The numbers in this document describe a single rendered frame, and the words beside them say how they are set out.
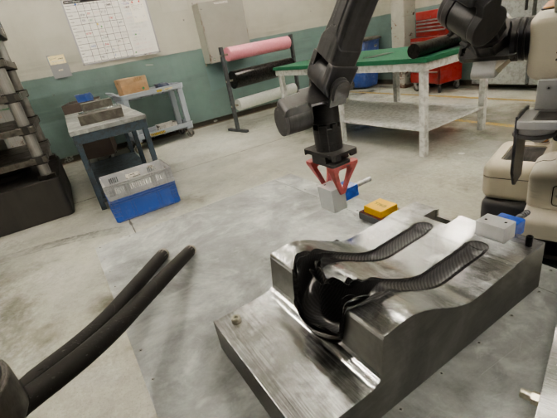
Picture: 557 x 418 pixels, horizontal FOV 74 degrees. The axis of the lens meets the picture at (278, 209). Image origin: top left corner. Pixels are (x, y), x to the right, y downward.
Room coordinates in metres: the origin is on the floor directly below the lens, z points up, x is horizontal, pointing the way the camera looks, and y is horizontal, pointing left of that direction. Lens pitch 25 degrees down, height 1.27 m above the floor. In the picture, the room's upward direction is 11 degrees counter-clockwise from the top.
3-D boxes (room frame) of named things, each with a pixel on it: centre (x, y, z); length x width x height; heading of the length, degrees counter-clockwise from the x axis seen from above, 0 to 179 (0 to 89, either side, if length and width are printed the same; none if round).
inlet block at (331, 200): (0.77, -0.16, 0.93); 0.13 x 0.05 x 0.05; 117
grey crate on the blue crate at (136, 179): (3.38, 1.26, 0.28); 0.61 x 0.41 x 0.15; 116
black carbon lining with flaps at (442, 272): (0.49, -0.16, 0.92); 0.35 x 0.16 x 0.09; 118
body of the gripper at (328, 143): (0.75, -0.13, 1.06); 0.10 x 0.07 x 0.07; 28
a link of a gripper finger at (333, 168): (0.74, -0.14, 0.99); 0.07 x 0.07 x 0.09; 28
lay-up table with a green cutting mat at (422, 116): (4.56, -1.33, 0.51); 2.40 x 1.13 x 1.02; 30
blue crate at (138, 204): (3.38, 1.26, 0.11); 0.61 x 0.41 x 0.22; 116
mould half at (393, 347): (0.50, -0.14, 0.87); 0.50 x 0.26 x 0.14; 118
